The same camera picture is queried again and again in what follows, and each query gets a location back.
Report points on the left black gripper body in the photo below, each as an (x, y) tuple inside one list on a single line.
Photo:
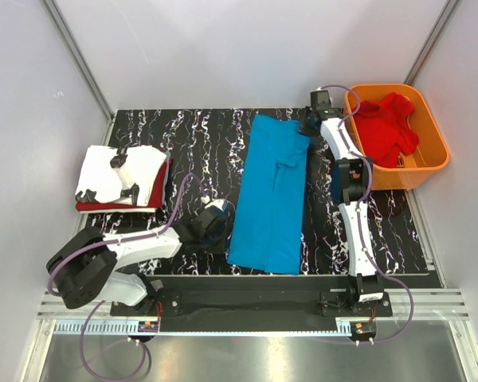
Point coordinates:
[(221, 232)]

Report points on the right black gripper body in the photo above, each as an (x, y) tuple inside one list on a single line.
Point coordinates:
[(308, 123)]

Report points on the blue t shirt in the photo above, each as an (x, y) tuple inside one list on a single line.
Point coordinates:
[(269, 214)]

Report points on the dark red t shirt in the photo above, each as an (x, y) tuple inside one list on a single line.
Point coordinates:
[(156, 201)]

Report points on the bright red t shirt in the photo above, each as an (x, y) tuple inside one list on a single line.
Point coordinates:
[(384, 131)]

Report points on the orange plastic basket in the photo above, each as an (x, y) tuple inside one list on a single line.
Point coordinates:
[(432, 153)]

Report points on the white t shirt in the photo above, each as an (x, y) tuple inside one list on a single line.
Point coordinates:
[(118, 175)]

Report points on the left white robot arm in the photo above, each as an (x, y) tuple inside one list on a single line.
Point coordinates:
[(89, 267)]

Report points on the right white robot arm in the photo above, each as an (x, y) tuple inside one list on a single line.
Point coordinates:
[(351, 184)]

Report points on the grey folded t shirt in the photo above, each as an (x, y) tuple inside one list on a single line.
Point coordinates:
[(167, 153)]

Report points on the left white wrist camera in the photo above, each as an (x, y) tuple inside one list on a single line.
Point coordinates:
[(216, 205)]

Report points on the right aluminium frame post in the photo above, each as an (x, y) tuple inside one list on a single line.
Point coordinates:
[(443, 19)]

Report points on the aluminium frame post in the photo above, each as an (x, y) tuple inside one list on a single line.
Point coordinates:
[(443, 19), (62, 27)]

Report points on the grey slotted cable duct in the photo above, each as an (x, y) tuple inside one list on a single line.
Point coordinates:
[(223, 327)]

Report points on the left aluminium frame post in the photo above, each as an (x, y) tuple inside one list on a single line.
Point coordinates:
[(62, 27)]

